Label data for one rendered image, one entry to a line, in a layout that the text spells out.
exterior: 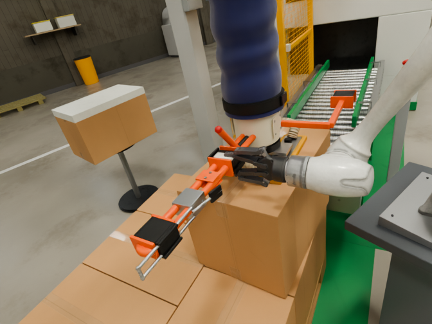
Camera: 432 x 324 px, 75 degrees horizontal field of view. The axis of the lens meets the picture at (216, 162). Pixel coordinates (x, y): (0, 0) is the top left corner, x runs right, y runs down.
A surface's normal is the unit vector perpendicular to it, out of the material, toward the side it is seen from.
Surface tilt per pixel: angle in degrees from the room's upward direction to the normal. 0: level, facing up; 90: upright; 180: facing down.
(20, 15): 90
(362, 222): 0
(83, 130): 90
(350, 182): 70
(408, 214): 5
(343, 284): 0
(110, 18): 90
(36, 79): 90
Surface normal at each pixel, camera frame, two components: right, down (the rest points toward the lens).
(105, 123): 0.73, 0.22
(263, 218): -0.54, 0.51
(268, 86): 0.40, 0.35
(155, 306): -0.18, -0.85
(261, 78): 0.25, 0.21
